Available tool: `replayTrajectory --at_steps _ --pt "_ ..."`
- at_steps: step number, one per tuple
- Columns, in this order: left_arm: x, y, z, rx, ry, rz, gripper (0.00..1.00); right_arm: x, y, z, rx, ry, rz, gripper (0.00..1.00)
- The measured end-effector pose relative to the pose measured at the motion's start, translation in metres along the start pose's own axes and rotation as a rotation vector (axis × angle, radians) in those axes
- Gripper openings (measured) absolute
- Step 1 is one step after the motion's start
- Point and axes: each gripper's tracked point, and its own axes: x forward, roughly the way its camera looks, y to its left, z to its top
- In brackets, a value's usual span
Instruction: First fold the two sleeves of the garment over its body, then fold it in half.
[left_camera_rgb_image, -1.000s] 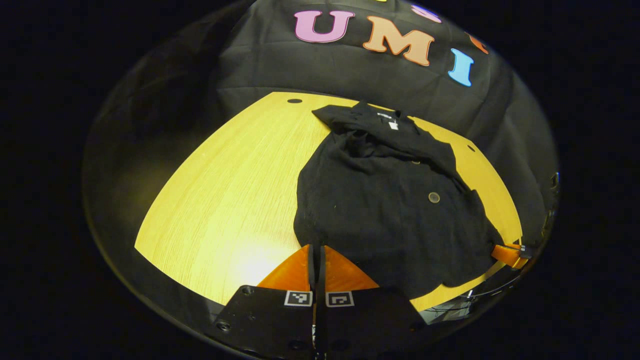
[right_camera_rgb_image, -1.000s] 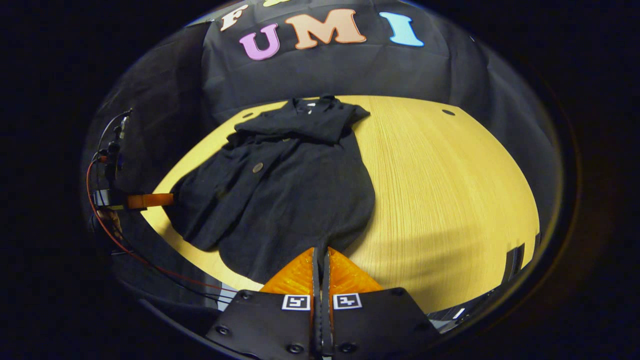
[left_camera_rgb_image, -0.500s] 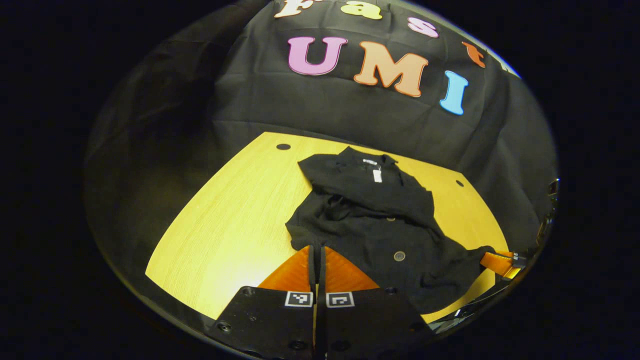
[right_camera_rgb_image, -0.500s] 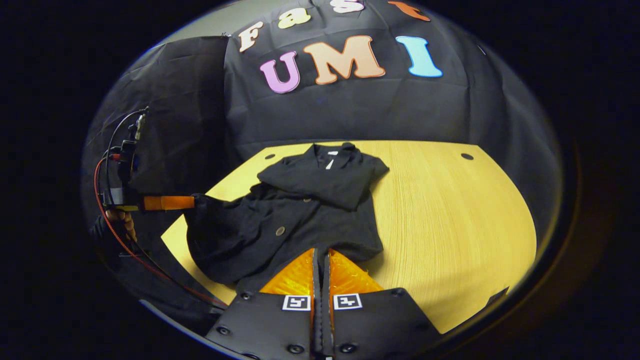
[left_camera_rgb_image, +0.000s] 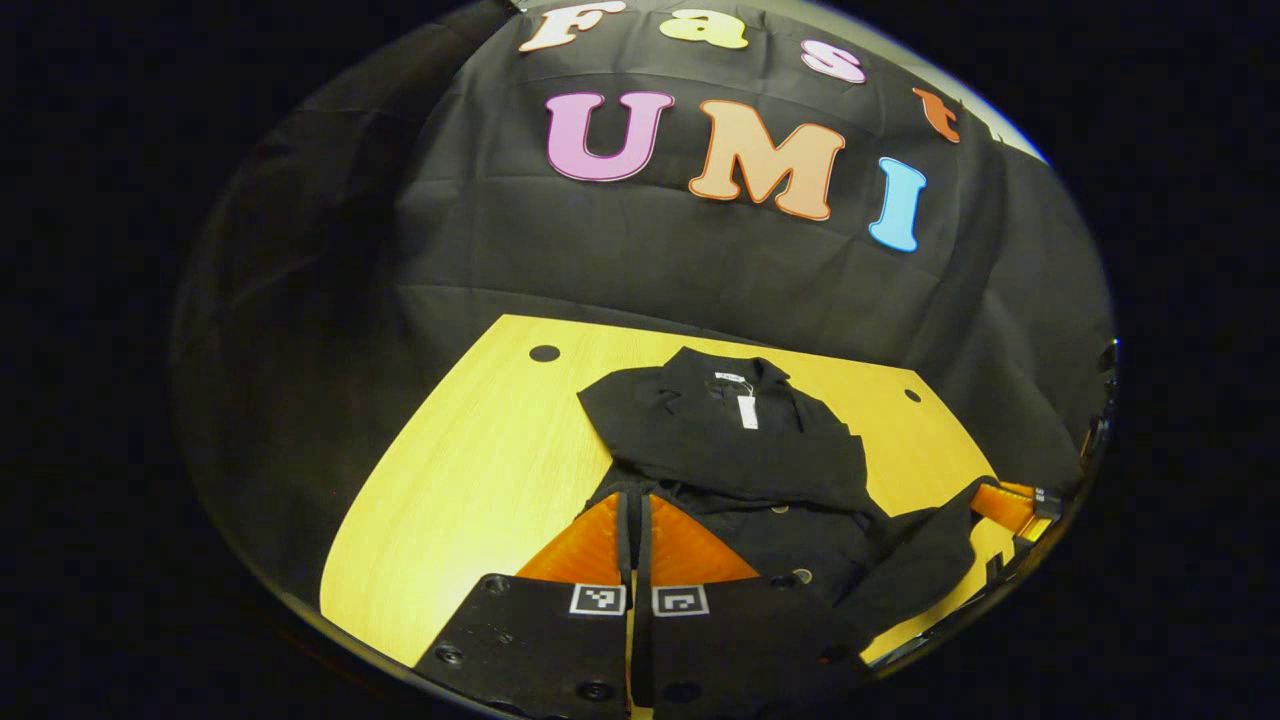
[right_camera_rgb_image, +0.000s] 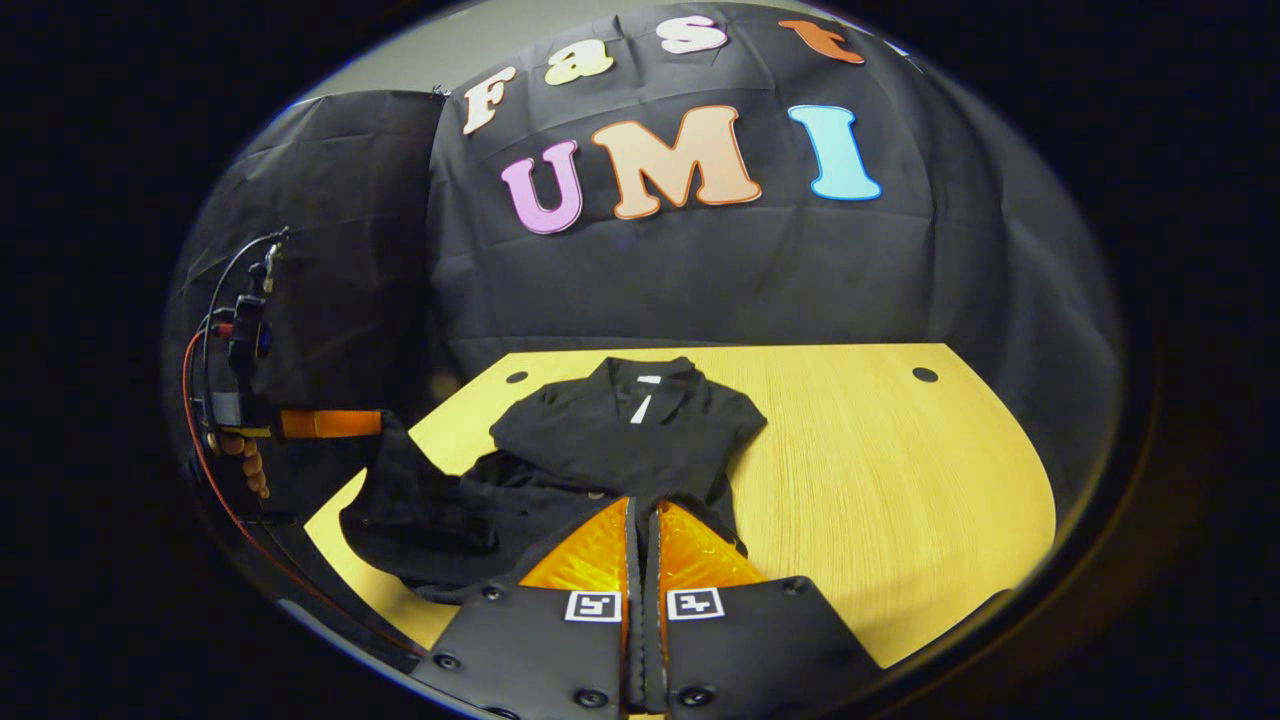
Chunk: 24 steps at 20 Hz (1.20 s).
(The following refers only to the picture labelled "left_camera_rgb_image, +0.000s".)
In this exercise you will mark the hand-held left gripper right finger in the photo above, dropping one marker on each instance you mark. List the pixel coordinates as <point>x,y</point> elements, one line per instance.
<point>730,640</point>

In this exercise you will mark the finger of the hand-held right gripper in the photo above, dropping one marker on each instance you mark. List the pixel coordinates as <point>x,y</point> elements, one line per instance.
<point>1010,505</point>

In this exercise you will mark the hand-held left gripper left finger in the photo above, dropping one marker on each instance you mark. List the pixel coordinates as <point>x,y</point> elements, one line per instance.
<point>545,640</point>

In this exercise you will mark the black buttoned garment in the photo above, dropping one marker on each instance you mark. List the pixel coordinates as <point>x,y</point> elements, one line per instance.
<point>740,450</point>

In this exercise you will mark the black backdrop cloth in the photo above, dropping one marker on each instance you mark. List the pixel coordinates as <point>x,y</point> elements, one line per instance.
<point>650,270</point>

